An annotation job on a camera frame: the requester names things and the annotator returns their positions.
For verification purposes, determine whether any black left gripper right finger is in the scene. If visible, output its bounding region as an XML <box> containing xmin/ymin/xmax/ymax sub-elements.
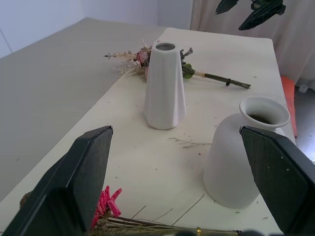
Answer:
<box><xmin>239</xmin><ymin>125</ymin><xmax>315</xmax><ymax>236</ymax></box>

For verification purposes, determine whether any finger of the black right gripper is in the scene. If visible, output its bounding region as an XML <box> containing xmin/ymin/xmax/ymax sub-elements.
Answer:
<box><xmin>238</xmin><ymin>0</ymin><xmax>286</xmax><ymax>31</ymax></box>
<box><xmin>215</xmin><ymin>0</ymin><xmax>238</xmax><ymax>15</ymax></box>

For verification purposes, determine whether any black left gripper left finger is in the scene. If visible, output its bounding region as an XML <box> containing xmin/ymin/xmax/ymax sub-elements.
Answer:
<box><xmin>0</xmin><ymin>125</ymin><xmax>114</xmax><ymax>236</ymax></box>

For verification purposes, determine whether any round white flared vase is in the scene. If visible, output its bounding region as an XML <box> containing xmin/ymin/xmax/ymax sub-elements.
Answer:
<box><xmin>203</xmin><ymin>96</ymin><xmax>291</xmax><ymax>209</ymax></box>

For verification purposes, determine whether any tall white faceted vase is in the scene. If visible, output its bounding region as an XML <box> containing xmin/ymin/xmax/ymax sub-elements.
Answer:
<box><xmin>143</xmin><ymin>42</ymin><xmax>187</xmax><ymax>130</ymax></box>

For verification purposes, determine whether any dried bouquet with bright pink flower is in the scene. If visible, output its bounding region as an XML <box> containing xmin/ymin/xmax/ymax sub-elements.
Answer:
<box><xmin>19</xmin><ymin>185</ymin><xmax>244</xmax><ymax>236</ymax></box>

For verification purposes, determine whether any white curtain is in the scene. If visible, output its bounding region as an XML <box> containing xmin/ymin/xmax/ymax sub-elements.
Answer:
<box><xmin>189</xmin><ymin>0</ymin><xmax>315</xmax><ymax>87</ymax></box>

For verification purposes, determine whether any orange object beside table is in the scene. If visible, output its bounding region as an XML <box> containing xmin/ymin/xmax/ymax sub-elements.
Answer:
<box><xmin>280</xmin><ymin>75</ymin><xmax>298</xmax><ymax>138</ymax></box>

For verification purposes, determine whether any loose thin dry twig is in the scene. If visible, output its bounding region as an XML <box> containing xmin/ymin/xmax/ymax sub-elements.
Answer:
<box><xmin>168</xmin><ymin>137</ymin><xmax>212</xmax><ymax>149</ymax></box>

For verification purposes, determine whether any dried bouquet with pale roses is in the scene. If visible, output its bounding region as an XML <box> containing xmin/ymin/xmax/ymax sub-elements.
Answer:
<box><xmin>103</xmin><ymin>38</ymin><xmax>252</xmax><ymax>89</ymax></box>

